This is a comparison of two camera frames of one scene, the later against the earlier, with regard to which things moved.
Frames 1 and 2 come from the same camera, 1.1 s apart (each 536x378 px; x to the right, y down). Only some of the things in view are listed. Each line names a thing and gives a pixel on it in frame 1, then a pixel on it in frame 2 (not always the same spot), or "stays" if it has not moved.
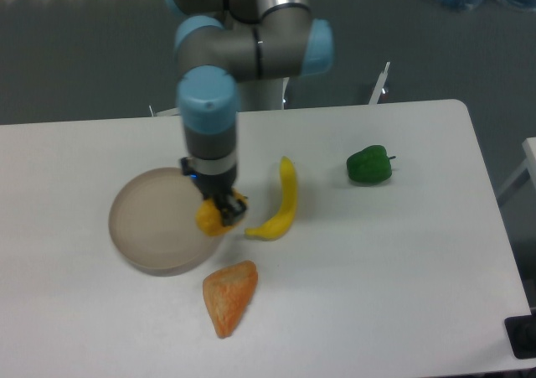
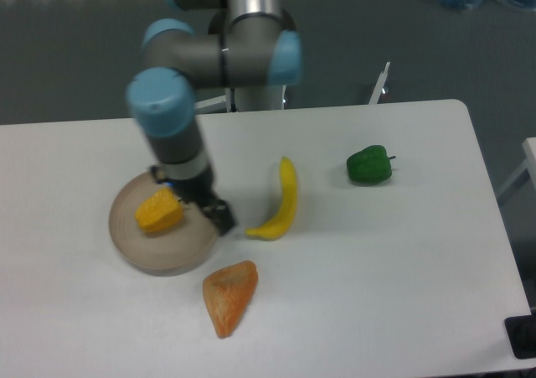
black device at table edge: (521, 333) stays
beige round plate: (152, 225) stays
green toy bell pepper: (371, 165) stays
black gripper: (212, 186) -> (199, 190)
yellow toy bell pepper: (209, 218) -> (160, 211)
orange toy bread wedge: (228, 292) stays
